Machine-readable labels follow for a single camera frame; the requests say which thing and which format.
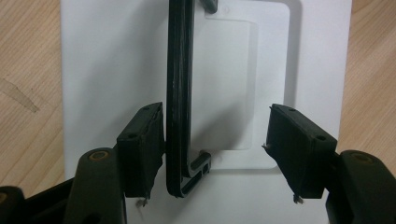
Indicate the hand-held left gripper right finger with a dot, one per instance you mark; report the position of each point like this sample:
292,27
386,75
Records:
299,152

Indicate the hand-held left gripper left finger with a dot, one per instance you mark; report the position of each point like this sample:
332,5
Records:
141,149

